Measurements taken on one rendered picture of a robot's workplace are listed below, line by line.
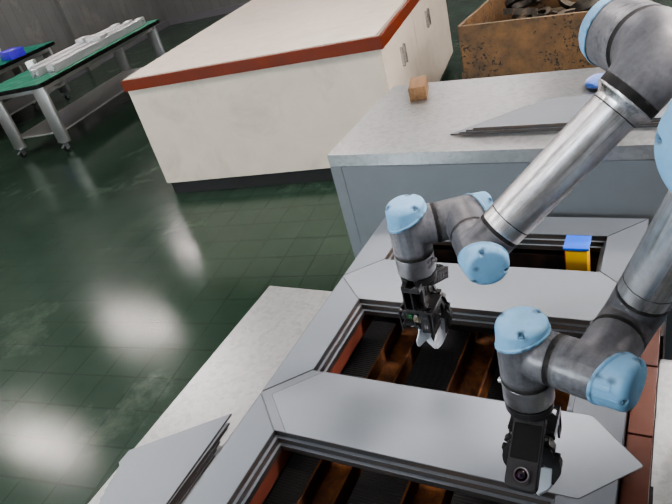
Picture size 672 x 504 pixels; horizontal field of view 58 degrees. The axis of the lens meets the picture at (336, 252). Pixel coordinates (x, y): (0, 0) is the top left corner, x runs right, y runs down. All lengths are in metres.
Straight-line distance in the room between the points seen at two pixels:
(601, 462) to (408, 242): 0.50
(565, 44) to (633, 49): 2.89
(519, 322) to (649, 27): 0.45
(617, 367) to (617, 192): 0.98
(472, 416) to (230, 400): 0.64
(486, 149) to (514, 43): 2.20
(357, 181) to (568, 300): 0.80
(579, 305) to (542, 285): 0.11
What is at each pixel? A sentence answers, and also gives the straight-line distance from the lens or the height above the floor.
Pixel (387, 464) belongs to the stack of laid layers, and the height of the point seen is 0.84.
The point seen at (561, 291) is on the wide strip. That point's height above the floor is 0.86.
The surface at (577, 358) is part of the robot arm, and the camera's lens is 0.86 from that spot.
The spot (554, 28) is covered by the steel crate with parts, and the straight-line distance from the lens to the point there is 3.86.
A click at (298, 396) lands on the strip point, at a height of 0.86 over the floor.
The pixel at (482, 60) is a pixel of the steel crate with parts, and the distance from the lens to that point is 4.02.
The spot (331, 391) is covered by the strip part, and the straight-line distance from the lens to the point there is 1.37.
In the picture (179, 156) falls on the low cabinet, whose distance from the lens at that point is 4.77.
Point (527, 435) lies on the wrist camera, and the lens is 0.99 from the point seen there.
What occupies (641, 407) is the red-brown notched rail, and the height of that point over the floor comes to 0.83.
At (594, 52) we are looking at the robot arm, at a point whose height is 1.45.
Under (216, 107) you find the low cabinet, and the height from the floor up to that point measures 0.64.
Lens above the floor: 1.79
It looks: 31 degrees down
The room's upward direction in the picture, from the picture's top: 16 degrees counter-clockwise
